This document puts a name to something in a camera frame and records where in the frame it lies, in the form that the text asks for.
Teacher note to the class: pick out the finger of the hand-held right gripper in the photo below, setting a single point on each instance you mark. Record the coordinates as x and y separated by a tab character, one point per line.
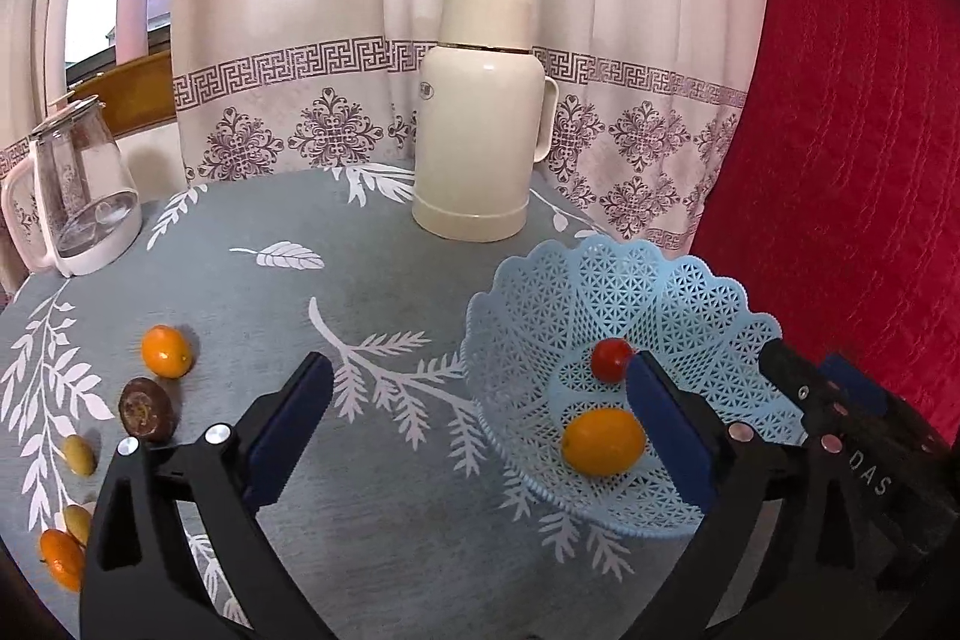
851	381
791	377

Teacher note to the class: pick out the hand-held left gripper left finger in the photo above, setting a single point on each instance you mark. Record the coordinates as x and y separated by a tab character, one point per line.
289	437

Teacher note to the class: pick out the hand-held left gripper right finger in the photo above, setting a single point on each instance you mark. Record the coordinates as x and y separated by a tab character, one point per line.
671	434

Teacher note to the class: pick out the orange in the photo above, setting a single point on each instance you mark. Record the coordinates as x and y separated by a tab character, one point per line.
61	557
600	441
165	351

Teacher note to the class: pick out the red cherry tomato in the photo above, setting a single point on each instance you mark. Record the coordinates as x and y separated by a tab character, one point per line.
609	359

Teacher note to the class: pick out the light blue lattice plastic basket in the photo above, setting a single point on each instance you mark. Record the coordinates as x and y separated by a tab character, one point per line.
675	295

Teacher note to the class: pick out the small yellow-green fruit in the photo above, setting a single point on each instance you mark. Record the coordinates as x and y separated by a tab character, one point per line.
79	455
77	524

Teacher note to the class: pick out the brown passion fruit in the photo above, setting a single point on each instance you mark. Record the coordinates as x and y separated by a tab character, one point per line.
148	411

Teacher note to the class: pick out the grey leaf-print tablecloth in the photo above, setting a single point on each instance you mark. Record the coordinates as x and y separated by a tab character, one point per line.
375	280

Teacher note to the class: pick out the red quilted cloth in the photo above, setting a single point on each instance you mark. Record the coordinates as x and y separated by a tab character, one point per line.
847	123

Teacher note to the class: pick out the cream thermos flask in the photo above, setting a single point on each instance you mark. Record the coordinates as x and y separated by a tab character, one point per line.
480	145

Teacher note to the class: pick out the wooden chair backrest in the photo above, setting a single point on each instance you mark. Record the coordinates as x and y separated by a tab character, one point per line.
135	93

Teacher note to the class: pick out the white patterned curtain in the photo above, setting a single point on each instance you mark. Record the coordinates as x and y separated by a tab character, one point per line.
34	10
300	10

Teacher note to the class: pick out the pink bottle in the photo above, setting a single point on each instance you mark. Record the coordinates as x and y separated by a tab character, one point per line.
131	18

